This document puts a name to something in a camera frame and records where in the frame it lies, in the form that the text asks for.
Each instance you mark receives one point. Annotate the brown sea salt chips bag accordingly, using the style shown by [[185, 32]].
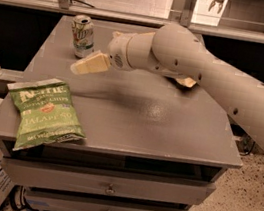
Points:
[[187, 82]]

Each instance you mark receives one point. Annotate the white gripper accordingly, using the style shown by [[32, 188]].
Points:
[[117, 50]]

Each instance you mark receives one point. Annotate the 7up soda can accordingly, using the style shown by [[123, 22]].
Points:
[[83, 35]]

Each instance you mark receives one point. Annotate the green jalapeno chips bag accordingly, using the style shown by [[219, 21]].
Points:
[[47, 113]]

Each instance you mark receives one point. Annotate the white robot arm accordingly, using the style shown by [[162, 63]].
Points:
[[174, 51]]

